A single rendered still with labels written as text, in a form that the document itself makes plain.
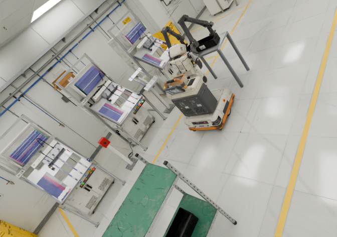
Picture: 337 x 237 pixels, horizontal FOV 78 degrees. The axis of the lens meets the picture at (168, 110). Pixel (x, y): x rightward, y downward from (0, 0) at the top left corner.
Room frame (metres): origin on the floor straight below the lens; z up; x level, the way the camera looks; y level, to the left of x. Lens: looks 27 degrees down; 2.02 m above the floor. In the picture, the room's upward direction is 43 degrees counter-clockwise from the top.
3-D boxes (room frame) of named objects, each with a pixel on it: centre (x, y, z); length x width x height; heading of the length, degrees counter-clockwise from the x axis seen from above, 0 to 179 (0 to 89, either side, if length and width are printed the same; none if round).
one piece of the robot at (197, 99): (2.66, -0.40, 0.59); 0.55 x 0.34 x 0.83; 34
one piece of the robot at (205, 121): (2.51, -0.21, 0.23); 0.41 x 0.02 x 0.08; 34
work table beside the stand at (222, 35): (3.14, -1.12, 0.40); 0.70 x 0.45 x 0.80; 33
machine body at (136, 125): (4.12, 0.78, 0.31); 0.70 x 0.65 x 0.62; 118
